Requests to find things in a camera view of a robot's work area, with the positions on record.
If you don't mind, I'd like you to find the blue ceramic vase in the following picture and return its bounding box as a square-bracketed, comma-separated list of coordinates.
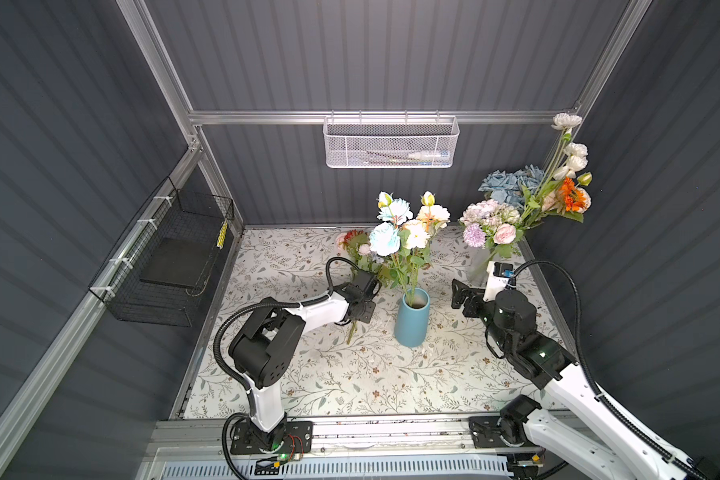
[394, 288, 430, 348]

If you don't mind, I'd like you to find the cream rose stem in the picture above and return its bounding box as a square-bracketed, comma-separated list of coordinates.
[401, 191, 451, 307]

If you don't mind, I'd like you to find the blue rose bouquet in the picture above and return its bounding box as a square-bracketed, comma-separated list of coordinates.
[478, 165, 544, 210]

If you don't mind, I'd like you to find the peach rose stem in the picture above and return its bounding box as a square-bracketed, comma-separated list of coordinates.
[542, 172, 592, 216]

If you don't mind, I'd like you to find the orange gerbera flower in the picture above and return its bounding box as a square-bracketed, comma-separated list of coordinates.
[554, 178, 591, 223]

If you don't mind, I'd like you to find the white ranunculus stem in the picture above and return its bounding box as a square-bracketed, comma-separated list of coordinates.
[521, 113, 588, 229]

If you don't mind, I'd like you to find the clear ribbed glass vase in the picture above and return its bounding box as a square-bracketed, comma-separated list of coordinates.
[467, 248, 494, 288]

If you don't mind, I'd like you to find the pale blue white flower stem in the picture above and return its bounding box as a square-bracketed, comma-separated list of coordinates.
[369, 191, 413, 291]

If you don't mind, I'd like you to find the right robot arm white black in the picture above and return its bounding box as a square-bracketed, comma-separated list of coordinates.
[451, 280, 720, 479]

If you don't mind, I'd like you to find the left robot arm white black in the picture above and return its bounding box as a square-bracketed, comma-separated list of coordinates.
[213, 270, 381, 451]

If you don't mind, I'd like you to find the mixed pastel flower bunch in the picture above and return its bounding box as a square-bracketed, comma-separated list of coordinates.
[336, 229, 384, 344]

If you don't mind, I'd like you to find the marker pen in basket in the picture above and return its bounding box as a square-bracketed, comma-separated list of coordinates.
[366, 150, 452, 166]

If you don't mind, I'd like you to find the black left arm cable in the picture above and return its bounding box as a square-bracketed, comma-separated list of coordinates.
[212, 256, 364, 480]

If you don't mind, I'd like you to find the white wire mesh basket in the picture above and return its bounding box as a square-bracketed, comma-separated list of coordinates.
[322, 114, 460, 169]

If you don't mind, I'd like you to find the black wire basket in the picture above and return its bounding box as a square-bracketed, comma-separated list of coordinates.
[89, 181, 235, 327]

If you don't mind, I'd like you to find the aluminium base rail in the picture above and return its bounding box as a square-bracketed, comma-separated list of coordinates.
[149, 413, 655, 480]

